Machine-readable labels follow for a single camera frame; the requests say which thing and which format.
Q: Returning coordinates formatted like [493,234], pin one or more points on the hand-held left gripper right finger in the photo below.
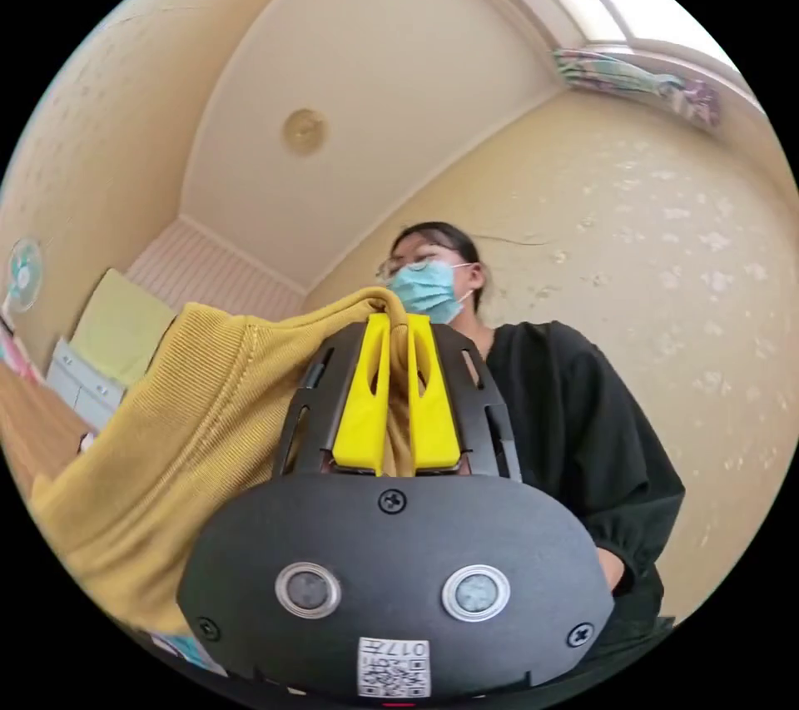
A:
[434,416]

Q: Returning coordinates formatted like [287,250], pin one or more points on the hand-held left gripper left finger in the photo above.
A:
[361,410]

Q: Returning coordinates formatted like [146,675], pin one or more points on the mustard brown long sleeve shirt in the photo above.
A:
[187,441]

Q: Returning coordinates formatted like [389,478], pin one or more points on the person's left forearm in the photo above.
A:
[614,570]

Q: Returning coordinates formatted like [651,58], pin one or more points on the person's body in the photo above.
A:
[562,410]

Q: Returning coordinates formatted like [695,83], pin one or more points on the white cupboard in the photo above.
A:
[87,385]

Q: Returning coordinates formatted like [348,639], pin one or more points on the round ceiling lamp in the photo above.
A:
[304,131]

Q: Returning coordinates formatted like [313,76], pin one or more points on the patterned curtain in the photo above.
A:
[637,78]

